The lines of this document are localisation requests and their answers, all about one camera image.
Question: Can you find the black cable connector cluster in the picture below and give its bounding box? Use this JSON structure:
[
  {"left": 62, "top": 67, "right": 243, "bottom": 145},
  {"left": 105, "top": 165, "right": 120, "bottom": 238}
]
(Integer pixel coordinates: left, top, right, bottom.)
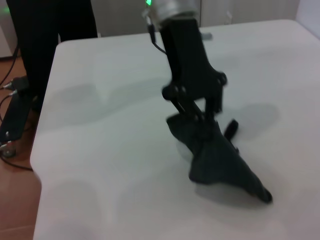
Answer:
[{"left": 2, "top": 76, "right": 30, "bottom": 96}]

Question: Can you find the black robot torso column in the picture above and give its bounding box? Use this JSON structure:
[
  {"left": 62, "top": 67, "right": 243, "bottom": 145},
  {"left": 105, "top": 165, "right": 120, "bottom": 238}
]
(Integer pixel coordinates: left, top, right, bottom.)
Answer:
[{"left": 6, "top": 0, "right": 99, "bottom": 114}]

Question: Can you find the white equipment box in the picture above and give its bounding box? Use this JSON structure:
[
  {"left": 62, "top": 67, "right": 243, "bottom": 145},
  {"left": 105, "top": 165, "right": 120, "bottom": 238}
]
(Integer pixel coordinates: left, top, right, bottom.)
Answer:
[{"left": 0, "top": 21, "right": 14, "bottom": 60}]

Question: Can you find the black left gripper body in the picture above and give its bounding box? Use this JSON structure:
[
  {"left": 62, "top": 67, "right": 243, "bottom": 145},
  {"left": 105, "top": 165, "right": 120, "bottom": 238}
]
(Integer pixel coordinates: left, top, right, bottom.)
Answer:
[{"left": 159, "top": 18, "right": 228, "bottom": 101}]

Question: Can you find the dark cloth rag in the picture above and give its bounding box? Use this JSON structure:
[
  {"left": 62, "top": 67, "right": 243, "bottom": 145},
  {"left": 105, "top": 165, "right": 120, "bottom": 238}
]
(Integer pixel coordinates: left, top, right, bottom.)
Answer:
[{"left": 166, "top": 113, "right": 273, "bottom": 204}]

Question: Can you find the black floor cable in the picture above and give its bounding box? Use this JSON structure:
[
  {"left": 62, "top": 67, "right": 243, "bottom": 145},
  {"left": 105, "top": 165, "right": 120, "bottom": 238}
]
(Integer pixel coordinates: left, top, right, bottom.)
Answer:
[{"left": 0, "top": 153, "right": 34, "bottom": 172}]

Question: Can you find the thin black hanging cable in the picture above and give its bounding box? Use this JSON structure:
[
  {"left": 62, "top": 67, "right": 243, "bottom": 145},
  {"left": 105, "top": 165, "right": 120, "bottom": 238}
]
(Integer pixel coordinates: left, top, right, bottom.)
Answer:
[{"left": 0, "top": 46, "right": 21, "bottom": 86}]

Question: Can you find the grey cabinet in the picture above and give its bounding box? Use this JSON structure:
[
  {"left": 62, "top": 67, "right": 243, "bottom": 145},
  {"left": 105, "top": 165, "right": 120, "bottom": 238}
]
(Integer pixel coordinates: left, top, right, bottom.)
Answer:
[{"left": 96, "top": 0, "right": 299, "bottom": 39}]

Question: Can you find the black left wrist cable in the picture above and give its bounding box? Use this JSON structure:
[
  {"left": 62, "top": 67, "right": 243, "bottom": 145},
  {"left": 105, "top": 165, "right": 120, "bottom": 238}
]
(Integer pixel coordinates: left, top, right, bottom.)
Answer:
[{"left": 141, "top": 9, "right": 168, "bottom": 55}]

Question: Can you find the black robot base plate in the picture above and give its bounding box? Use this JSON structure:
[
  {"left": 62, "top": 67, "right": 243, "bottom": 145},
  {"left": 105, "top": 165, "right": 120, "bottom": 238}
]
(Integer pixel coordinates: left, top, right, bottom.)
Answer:
[{"left": 0, "top": 93, "right": 39, "bottom": 144}]

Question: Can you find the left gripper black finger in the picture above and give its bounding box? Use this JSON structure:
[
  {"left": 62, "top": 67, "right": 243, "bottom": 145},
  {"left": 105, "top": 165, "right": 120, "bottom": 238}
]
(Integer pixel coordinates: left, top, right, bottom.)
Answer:
[
  {"left": 204, "top": 95, "right": 224, "bottom": 124},
  {"left": 171, "top": 98, "right": 214, "bottom": 131}
]

